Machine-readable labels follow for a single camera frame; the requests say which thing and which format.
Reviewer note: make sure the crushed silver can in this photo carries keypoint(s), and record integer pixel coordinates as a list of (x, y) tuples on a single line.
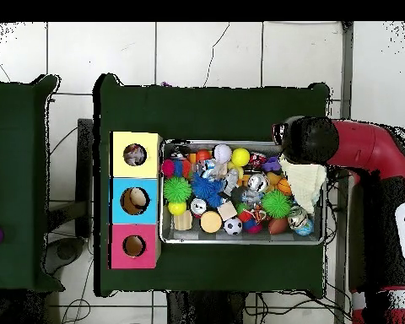
[(258, 182)]

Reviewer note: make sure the small pink spiky ball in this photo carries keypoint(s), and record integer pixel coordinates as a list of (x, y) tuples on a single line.
[(168, 168)]

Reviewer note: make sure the grey rounded floor object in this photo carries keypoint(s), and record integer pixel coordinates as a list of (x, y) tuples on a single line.
[(65, 251)]

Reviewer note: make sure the grey metal pole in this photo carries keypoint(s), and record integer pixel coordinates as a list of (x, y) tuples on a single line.
[(347, 67)]

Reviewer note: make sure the cream knitted cloth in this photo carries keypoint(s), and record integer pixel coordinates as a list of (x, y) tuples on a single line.
[(307, 189)]

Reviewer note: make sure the green puffer ball with eyes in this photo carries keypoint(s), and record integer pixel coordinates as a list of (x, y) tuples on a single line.
[(177, 189)]

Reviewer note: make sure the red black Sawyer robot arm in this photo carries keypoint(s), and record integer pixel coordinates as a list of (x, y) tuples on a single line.
[(368, 145)]

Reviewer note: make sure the wooden box with three holes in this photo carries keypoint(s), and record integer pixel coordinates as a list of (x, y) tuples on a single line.
[(118, 168)]

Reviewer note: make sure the shallow metal mesh bin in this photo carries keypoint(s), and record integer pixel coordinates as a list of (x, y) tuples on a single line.
[(182, 237)]

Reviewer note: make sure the white baseball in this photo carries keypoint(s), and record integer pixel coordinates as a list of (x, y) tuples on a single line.
[(222, 153)]

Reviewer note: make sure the yellow smiley ball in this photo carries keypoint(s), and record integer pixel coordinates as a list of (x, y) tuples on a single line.
[(240, 157)]

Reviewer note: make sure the blue puffer ball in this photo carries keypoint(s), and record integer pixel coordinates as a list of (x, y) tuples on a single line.
[(206, 187)]

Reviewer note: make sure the colourful patterned cloth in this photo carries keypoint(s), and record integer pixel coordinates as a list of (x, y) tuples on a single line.
[(135, 154)]

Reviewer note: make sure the small soccer ball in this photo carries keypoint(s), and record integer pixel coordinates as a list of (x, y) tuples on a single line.
[(233, 226)]

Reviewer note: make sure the orange round sponge disc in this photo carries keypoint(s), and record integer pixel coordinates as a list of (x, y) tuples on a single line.
[(211, 221)]

